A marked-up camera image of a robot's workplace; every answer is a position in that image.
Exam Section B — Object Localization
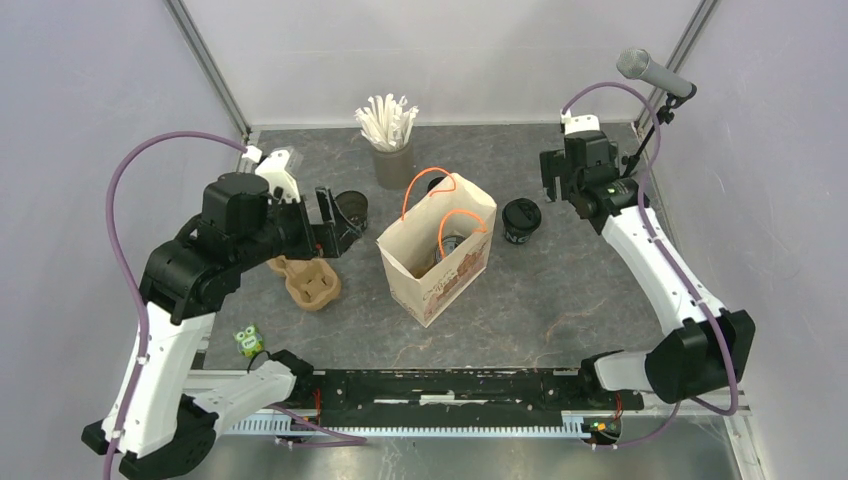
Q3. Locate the grey microphone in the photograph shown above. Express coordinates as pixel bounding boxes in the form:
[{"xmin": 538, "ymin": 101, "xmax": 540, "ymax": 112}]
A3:
[{"xmin": 616, "ymin": 48, "xmax": 697, "ymax": 99}]

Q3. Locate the green owl number tile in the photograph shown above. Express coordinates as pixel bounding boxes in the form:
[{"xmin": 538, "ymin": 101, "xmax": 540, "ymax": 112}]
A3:
[{"xmin": 233, "ymin": 323, "xmax": 264, "ymax": 358}]

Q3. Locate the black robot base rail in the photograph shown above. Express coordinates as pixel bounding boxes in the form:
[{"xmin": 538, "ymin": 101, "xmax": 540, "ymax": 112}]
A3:
[{"xmin": 282, "ymin": 368, "xmax": 644, "ymax": 435}]

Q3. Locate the black coffee cup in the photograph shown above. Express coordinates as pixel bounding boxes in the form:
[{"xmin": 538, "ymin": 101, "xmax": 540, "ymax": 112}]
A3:
[
  {"xmin": 502, "ymin": 198, "xmax": 542, "ymax": 245},
  {"xmin": 434, "ymin": 235, "xmax": 466, "ymax": 263}
]

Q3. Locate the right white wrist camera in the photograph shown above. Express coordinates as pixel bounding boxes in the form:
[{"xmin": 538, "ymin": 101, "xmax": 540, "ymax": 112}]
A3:
[{"xmin": 560, "ymin": 110, "xmax": 601, "ymax": 136}]

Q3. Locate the brown paper takeout bag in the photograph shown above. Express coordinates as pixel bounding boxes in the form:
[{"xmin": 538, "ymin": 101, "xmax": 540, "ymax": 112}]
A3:
[{"xmin": 376, "ymin": 167, "xmax": 497, "ymax": 328}]

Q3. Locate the white wrapped straws bundle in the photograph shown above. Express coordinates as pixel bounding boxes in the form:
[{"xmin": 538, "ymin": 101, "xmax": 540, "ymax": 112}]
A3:
[{"xmin": 354, "ymin": 93, "xmax": 419, "ymax": 153}]

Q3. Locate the black microphone stand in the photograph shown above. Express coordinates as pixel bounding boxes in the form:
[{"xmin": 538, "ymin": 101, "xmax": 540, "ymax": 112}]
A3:
[{"xmin": 622, "ymin": 93, "xmax": 686, "ymax": 177}]

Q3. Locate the grey straw holder cup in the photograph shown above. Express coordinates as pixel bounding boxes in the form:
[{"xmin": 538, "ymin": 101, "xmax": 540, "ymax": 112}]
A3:
[{"xmin": 371, "ymin": 143, "xmax": 418, "ymax": 190}]

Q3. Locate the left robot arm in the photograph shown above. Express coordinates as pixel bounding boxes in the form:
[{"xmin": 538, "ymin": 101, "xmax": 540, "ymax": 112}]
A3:
[{"xmin": 81, "ymin": 173, "xmax": 362, "ymax": 479}]

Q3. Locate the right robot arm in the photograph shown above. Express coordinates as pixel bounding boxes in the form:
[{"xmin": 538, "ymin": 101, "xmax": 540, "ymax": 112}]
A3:
[{"xmin": 539, "ymin": 127, "xmax": 755, "ymax": 408}]

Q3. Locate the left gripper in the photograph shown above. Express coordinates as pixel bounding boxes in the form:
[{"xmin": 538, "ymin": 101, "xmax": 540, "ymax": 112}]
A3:
[{"xmin": 235, "ymin": 184, "xmax": 362, "ymax": 271}]

